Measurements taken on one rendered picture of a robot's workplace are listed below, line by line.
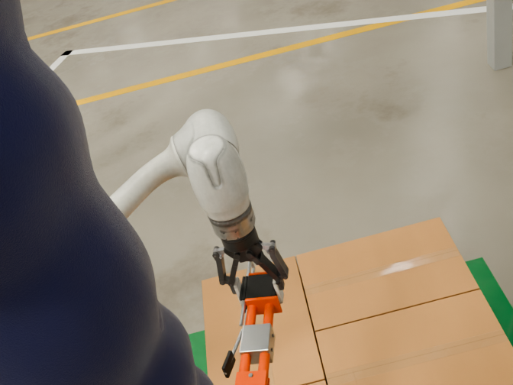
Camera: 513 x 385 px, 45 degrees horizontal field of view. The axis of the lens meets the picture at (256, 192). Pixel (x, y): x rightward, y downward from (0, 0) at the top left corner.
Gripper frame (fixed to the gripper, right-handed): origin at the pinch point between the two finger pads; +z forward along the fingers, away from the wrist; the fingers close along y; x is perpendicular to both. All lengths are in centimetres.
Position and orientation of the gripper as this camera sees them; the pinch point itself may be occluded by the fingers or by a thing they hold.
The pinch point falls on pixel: (259, 292)
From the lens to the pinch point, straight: 140.1
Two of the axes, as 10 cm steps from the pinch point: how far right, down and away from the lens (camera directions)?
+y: 9.6, -1.2, -2.4
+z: 2.5, 7.6, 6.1
